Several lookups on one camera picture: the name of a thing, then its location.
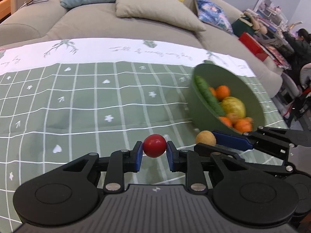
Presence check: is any orange tangerine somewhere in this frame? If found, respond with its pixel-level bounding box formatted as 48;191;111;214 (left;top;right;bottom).
233;118;252;133
209;87;217;98
218;116;233;127
215;85;231;102

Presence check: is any red tomato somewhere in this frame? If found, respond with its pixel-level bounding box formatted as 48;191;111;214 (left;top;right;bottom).
143;134;167;158

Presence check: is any green cucumber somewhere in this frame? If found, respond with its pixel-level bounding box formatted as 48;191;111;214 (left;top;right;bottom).
195;75;225;116

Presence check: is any brown kiwi fruit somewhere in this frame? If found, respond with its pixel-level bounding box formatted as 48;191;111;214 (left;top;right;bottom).
196;130;217;146

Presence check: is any white office chair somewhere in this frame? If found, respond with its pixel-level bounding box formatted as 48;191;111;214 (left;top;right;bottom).
275;64;310;120

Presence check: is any green grid tablecloth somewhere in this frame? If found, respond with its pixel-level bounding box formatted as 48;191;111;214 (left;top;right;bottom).
1;38;285;232

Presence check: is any green colander bowl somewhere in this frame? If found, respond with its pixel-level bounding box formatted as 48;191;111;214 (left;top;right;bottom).
188;61;265;135

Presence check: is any seated person in black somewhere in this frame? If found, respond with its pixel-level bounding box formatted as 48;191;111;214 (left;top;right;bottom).
283;28;310;72

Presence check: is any red box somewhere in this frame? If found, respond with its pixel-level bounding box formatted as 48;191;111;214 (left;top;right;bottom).
239;32;269;62

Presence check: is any dark green bag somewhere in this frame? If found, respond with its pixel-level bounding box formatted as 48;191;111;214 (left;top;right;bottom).
232;16;255;37

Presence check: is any blue patterned cushion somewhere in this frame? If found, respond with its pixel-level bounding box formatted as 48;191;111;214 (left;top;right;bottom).
194;0;233;34

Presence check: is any beige cushion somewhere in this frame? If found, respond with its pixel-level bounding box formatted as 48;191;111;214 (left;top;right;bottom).
115;0;206;32

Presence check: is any beige sofa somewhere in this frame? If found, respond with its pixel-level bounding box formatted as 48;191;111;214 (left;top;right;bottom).
1;0;283;97

